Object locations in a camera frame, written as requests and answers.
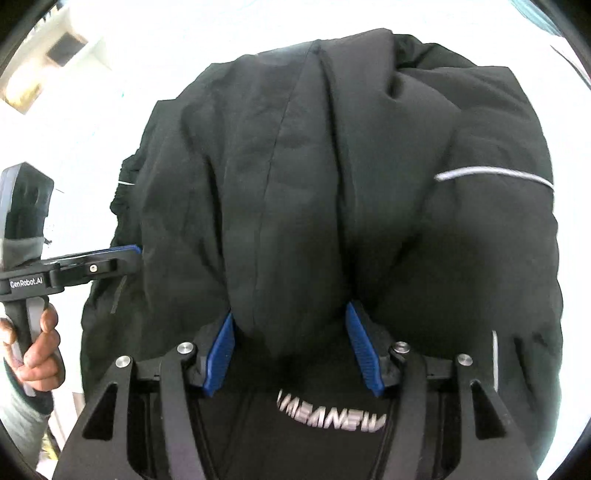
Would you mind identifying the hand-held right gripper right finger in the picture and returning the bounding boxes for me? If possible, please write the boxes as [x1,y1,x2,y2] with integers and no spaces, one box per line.
[345,302,539,480]

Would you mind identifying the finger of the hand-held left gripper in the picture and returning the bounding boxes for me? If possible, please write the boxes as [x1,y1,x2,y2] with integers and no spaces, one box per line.
[60,244,143,292]

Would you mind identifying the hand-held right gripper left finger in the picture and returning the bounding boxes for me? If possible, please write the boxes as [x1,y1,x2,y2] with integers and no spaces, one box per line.
[51,310,237,480]

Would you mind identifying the black hooded jacket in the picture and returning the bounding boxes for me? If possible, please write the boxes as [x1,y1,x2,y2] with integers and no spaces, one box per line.
[81,28,565,480]

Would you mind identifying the person's left forearm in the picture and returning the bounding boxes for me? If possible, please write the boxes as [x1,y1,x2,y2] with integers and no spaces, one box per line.
[0,362,55,464]

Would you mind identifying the person's left hand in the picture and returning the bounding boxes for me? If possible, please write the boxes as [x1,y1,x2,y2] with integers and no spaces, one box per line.
[0,305,66,393]

